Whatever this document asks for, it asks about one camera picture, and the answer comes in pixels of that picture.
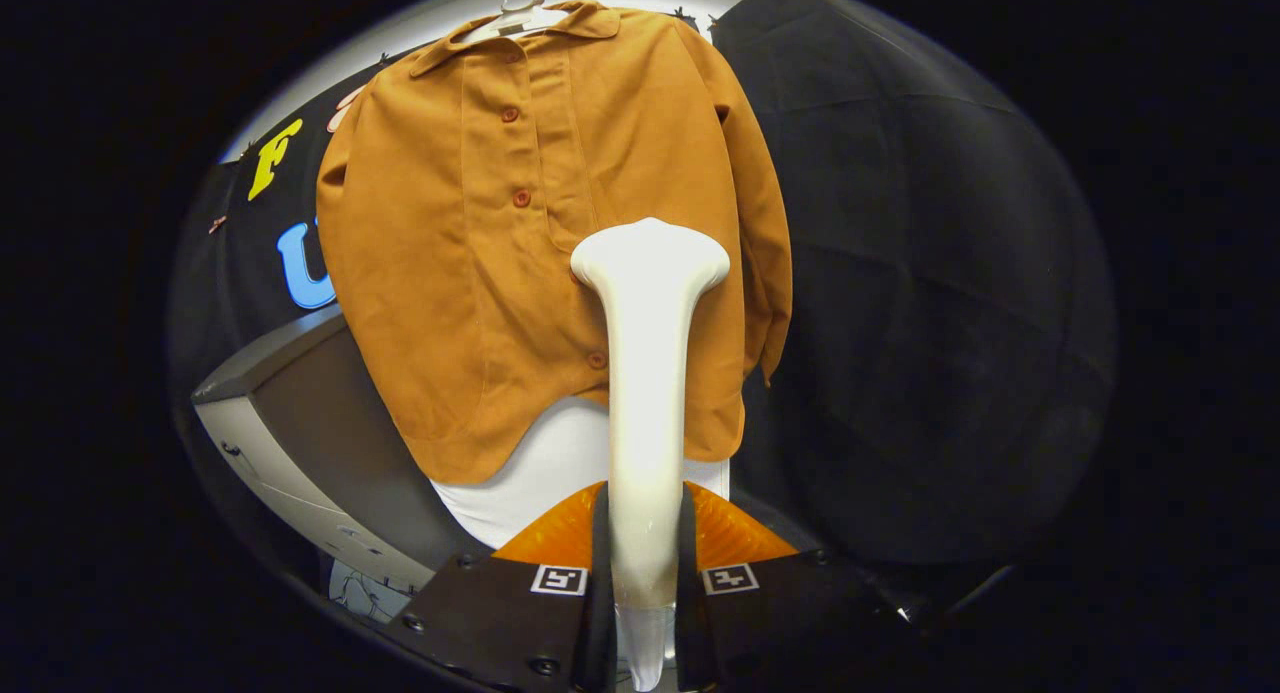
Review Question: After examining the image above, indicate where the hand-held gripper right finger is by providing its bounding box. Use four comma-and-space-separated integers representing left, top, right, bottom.
672, 481, 906, 693

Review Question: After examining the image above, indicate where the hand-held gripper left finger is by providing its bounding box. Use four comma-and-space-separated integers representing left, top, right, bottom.
385, 481, 621, 693

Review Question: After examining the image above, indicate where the white garment steamer hose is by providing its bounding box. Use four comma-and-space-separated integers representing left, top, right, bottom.
615, 603, 669, 692

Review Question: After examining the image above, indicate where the white garment steamer head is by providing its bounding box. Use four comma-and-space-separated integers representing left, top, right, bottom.
570, 217, 732, 611

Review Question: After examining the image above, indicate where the orange button-up shirt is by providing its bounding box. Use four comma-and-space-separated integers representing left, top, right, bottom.
316, 0, 794, 486

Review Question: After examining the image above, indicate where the grey cabinet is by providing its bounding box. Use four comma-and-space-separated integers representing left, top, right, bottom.
190, 308, 491, 624

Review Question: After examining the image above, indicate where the black backdrop cloth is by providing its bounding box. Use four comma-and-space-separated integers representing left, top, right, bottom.
170, 0, 1119, 614

